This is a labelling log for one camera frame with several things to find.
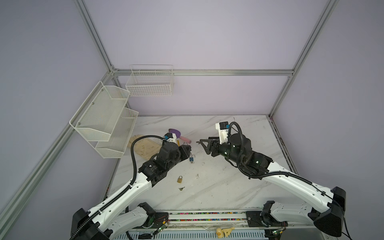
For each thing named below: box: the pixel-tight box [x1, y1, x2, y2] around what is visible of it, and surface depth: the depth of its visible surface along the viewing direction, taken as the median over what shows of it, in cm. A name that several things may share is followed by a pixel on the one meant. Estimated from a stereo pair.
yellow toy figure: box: [216, 227, 236, 239], surface depth 70 cm
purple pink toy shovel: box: [169, 128, 192, 144], surface depth 113 cm
